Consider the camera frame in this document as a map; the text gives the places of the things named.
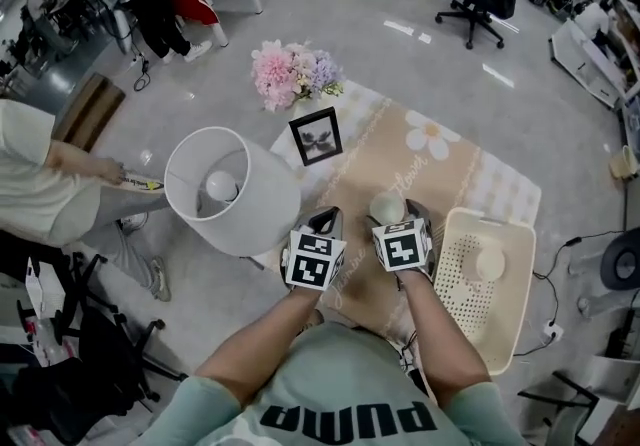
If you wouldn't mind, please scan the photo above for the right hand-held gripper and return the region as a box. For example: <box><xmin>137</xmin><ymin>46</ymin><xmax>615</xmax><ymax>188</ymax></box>
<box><xmin>364</xmin><ymin>198</ymin><xmax>437</xmax><ymax>284</ymax></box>

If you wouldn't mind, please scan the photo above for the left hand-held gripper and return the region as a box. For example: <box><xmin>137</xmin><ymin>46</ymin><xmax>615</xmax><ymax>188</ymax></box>
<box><xmin>280</xmin><ymin>206</ymin><xmax>349</xmax><ymax>294</ymax></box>

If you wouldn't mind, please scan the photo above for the cream mug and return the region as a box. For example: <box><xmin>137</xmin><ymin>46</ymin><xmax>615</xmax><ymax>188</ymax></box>
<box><xmin>368</xmin><ymin>191</ymin><xmax>407</xmax><ymax>226</ymax></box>
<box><xmin>459</xmin><ymin>243</ymin><xmax>507</xmax><ymax>284</ymax></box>

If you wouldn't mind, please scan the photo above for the cream perforated plastic basket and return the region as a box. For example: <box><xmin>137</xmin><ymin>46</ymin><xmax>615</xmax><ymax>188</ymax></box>
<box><xmin>432</xmin><ymin>207</ymin><xmax>537</xmax><ymax>377</ymax></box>

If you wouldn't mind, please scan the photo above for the person's left forearm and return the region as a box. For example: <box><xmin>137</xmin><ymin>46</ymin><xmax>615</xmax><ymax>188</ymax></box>
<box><xmin>193</xmin><ymin>283</ymin><xmax>321</xmax><ymax>408</ymax></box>

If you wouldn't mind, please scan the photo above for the person's right forearm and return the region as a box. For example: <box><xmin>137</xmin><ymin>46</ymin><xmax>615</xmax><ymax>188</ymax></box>
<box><xmin>399</xmin><ymin>268</ymin><xmax>494</xmax><ymax>408</ymax></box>

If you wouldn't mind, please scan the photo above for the white table lamp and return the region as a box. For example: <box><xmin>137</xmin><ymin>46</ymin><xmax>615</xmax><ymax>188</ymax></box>
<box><xmin>163</xmin><ymin>126</ymin><xmax>302</xmax><ymax>258</ymax></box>

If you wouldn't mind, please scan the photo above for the floral cloth covered table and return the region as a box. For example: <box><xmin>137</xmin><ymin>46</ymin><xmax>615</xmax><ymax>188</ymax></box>
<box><xmin>249</xmin><ymin>78</ymin><xmax>543</xmax><ymax>350</ymax></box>

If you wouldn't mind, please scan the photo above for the person's pale green shirt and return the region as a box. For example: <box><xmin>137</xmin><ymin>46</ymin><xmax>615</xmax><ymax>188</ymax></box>
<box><xmin>147</xmin><ymin>321</ymin><xmax>526</xmax><ymax>446</ymax></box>

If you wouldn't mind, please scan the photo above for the pink purple flower bouquet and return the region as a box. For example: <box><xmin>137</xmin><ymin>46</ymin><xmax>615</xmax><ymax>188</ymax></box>
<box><xmin>249</xmin><ymin>37</ymin><xmax>346</xmax><ymax>118</ymax></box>

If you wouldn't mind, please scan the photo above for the yellow printed packet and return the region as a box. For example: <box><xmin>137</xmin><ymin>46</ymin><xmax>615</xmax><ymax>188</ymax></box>
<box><xmin>119</xmin><ymin>172</ymin><xmax>166</xmax><ymax>196</ymax></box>

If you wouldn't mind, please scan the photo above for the grey floor machine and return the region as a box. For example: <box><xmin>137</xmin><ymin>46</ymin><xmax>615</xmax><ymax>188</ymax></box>
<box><xmin>569</xmin><ymin>231</ymin><xmax>640</xmax><ymax>320</ymax></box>

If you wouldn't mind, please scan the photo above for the cream waste bin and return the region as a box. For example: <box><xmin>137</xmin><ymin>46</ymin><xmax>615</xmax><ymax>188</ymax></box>
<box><xmin>608</xmin><ymin>144</ymin><xmax>640</xmax><ymax>181</ymax></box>

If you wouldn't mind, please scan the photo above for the black swivel chair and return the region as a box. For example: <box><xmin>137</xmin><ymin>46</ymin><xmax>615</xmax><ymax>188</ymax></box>
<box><xmin>14</xmin><ymin>303</ymin><xmax>190</xmax><ymax>418</ymax></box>
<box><xmin>0</xmin><ymin>228</ymin><xmax>109</xmax><ymax>335</ymax></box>

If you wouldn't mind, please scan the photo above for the white low cabinet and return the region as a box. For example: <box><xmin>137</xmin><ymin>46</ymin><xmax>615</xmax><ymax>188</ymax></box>
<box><xmin>549</xmin><ymin>18</ymin><xmax>629</xmax><ymax>109</ymax></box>

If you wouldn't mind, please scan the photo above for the brown floor mat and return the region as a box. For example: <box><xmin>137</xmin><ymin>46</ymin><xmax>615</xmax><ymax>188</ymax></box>
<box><xmin>52</xmin><ymin>72</ymin><xmax>127</xmax><ymax>154</ymax></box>

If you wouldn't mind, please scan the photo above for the black picture frame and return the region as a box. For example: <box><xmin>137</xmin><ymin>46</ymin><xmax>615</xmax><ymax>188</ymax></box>
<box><xmin>288</xmin><ymin>106</ymin><xmax>344</xmax><ymax>167</ymax></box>

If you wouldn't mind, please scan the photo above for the black cable with adapter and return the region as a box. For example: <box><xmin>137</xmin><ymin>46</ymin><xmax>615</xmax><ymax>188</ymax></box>
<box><xmin>532</xmin><ymin>231</ymin><xmax>626</xmax><ymax>325</ymax></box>

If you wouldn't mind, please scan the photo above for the green chair black frame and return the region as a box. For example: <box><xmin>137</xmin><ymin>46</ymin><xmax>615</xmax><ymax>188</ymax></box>
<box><xmin>517</xmin><ymin>356</ymin><xmax>640</xmax><ymax>446</ymax></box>

